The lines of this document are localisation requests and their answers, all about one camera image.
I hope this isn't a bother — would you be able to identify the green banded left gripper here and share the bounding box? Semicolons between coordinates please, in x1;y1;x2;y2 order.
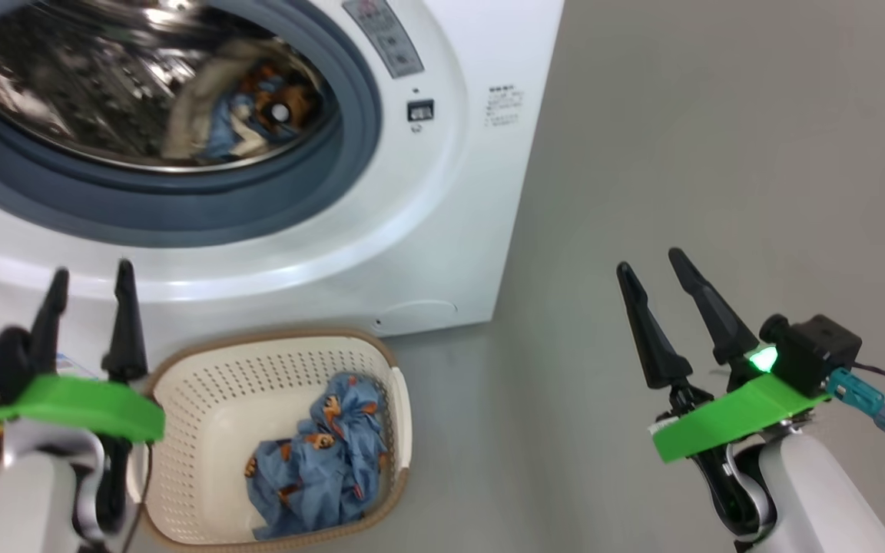
0;259;167;532

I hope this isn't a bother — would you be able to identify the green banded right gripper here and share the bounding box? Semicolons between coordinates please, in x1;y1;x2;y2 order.
616;247;831;545

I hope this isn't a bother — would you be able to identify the pale blue bear print garment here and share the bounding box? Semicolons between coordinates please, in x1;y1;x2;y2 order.
197;65;324;162

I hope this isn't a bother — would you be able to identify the cream cloth garment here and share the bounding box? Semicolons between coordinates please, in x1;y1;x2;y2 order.
160;38;263;164

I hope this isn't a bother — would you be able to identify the cream perforated laundry basket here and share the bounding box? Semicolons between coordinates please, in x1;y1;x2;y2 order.
126;329;413;552

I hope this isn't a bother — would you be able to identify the grey rubber door gasket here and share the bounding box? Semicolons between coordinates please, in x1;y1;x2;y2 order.
0;0;382;248

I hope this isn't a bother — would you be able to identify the steel washing machine drum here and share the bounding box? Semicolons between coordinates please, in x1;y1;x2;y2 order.
0;0;336;174

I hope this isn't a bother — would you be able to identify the white front-load washing machine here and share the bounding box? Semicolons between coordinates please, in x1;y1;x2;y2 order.
0;0;566;385

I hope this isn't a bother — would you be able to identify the blue energy label sticker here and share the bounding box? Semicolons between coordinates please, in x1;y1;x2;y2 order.
55;353;105;381

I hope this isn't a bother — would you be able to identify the round white filter cover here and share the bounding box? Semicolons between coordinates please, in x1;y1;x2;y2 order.
376;300;459;336

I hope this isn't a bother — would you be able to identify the grey control panel strip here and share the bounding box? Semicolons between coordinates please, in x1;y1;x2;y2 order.
343;0;425;79

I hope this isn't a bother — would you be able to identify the thin dark left arm cable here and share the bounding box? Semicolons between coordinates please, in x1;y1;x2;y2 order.
120;442;153;553

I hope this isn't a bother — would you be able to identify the teal right camera cable plug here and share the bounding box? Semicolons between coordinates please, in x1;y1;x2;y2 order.
827;367;885;433

